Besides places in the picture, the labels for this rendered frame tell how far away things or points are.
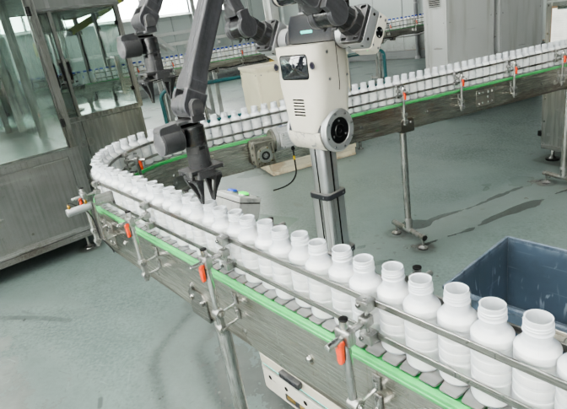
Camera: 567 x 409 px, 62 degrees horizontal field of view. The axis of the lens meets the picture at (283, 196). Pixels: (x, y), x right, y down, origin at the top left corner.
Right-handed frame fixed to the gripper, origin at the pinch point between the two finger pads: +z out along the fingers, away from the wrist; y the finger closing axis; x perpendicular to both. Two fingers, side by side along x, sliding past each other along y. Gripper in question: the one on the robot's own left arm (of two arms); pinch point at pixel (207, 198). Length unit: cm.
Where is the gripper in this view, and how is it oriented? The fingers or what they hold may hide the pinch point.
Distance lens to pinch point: 125.4
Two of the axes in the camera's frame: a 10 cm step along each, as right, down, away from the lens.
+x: -6.4, -1.7, 7.5
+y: 7.5, -3.2, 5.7
